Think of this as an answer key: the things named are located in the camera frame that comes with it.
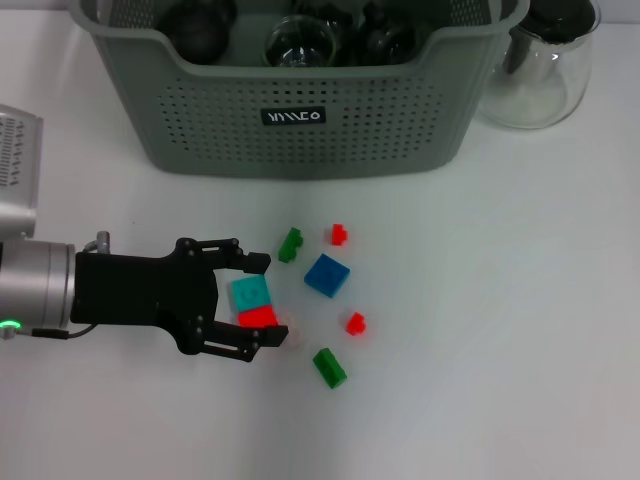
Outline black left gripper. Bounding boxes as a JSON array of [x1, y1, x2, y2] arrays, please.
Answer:
[[69, 237, 290, 364]]

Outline green toy brick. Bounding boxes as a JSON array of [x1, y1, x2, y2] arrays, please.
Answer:
[[276, 226, 305, 263], [312, 347, 349, 390]]

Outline blue square toy brick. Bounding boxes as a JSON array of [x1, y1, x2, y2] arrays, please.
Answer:
[[303, 253, 351, 299]]

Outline grey-green perforated storage bin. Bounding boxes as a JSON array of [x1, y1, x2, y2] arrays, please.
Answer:
[[67, 0, 531, 180]]

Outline teal square toy brick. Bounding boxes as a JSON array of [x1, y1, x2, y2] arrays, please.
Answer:
[[229, 273, 275, 315]]

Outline red-orange sloped toy brick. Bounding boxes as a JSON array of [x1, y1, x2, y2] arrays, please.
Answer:
[[237, 305, 279, 331]]

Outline black round teapot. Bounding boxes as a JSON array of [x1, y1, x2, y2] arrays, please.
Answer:
[[158, 0, 237, 65]]

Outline glass teapot with black lid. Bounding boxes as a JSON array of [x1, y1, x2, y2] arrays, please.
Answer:
[[472, 0, 601, 131]]

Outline silver plug with clear cable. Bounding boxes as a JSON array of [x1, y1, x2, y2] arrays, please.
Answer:
[[83, 230, 112, 254]]

